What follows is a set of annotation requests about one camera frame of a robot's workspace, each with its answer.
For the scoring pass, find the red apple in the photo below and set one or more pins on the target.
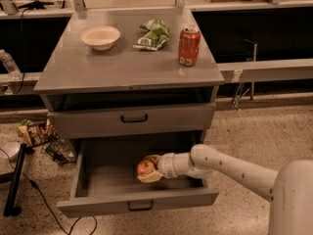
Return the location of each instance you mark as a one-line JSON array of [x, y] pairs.
[[145, 166]]

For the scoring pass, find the brown snack bag on floor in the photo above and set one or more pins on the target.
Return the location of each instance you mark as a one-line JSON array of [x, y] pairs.
[[36, 133]]

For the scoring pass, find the open grey lower drawer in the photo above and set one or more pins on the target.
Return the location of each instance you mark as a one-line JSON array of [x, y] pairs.
[[106, 180]]

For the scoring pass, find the closed grey upper drawer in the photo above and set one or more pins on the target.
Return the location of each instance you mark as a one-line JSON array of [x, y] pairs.
[[130, 121]]

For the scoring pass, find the orange soda can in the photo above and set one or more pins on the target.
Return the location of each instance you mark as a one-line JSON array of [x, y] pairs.
[[189, 46]]

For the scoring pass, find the white round dish on floor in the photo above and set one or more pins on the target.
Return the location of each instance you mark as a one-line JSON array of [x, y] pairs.
[[10, 151]]

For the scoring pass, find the white paper bowl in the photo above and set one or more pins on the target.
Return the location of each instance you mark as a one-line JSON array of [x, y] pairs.
[[100, 38]]

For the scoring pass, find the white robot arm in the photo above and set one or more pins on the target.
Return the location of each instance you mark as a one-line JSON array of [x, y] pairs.
[[288, 190]]

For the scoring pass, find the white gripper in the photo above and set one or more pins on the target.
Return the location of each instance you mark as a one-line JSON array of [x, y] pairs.
[[166, 165]]

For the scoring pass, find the dark snack bag on floor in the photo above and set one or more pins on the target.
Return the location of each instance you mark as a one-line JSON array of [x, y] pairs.
[[60, 152]]

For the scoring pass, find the black stand leg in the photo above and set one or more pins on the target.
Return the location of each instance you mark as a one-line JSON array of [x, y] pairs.
[[14, 177]]

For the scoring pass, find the green chip bag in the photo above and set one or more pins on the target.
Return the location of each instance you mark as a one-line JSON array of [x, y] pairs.
[[157, 35]]

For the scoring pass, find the grey drawer cabinet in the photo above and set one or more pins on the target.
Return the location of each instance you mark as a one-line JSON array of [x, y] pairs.
[[78, 78]]

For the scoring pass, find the clear plastic bottle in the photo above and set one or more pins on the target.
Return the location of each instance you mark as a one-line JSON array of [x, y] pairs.
[[10, 65]]

